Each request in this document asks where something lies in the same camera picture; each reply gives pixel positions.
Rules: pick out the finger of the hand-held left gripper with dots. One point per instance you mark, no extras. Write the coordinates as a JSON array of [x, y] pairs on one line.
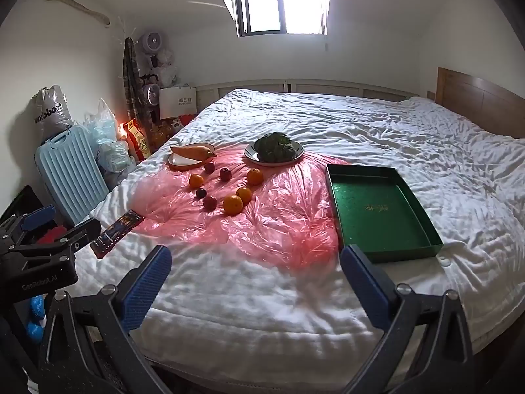
[[84, 230], [39, 216]]

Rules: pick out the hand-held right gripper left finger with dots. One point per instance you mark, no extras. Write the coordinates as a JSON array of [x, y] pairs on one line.
[[144, 285]]

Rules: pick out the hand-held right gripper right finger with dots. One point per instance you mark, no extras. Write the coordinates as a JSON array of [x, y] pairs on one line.
[[365, 287]]

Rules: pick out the green tray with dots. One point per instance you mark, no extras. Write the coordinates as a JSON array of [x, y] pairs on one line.
[[381, 221]]

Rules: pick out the dark red plum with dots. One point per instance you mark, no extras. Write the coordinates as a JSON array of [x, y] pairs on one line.
[[210, 202], [224, 173], [201, 192], [209, 167]]

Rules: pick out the large orange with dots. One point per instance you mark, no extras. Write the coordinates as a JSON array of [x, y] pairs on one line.
[[232, 204]]

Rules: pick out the red cloth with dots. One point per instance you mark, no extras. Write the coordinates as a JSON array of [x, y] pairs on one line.
[[51, 234]]

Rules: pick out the blue plastic item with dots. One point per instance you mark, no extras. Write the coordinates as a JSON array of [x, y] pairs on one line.
[[35, 316]]

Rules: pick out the light blue suitcase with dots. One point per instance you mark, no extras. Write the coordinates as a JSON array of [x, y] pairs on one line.
[[69, 172]]

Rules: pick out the clear plastic bags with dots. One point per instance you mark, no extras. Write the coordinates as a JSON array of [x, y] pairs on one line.
[[106, 139]]

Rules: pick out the yellow red packet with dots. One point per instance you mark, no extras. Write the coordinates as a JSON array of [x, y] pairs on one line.
[[137, 139]]

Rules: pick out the grey white sack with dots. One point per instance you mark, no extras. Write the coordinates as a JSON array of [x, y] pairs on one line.
[[49, 111]]

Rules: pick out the pink plastic sheet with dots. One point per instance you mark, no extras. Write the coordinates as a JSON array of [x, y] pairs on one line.
[[266, 230]]

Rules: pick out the orange rimmed plate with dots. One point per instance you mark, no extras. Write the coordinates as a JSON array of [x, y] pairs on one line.
[[184, 163]]

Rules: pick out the carrot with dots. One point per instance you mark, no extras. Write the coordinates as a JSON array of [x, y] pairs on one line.
[[192, 152]]

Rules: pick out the small white fan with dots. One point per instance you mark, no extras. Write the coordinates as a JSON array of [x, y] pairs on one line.
[[151, 92], [151, 43]]

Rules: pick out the plaid garment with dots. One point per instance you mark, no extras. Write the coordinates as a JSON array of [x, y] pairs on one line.
[[131, 82]]

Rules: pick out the white shopping bag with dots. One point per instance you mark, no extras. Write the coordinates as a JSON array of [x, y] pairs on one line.
[[178, 102]]

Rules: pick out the grey rimmed plate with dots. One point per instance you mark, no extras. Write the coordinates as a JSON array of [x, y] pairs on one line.
[[252, 156]]

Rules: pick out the dark leafy greens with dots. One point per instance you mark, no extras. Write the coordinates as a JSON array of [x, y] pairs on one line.
[[275, 145]]

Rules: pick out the white hanging plastic bag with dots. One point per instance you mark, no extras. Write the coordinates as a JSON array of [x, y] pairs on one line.
[[166, 69]]

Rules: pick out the wooden headboard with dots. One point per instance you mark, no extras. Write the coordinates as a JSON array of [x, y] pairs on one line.
[[471, 98]]

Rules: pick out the window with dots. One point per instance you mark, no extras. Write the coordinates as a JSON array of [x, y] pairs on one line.
[[262, 0]]

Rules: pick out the beige wall pipe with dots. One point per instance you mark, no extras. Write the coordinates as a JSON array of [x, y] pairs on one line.
[[74, 4]]

